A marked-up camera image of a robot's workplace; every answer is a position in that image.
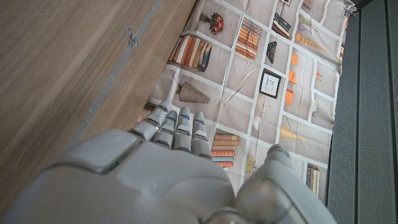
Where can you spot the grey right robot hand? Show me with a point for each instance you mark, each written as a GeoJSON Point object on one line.
{"type": "Point", "coordinates": [149, 186]}

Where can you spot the wooden panel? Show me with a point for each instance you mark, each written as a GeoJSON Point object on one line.
{"type": "Point", "coordinates": [118, 68]}

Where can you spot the printed bookshelf backdrop cloth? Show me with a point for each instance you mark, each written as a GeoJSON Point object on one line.
{"type": "Point", "coordinates": [248, 77]}

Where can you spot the black backdrop stand pole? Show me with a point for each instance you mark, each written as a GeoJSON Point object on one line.
{"type": "Point", "coordinates": [363, 3]}

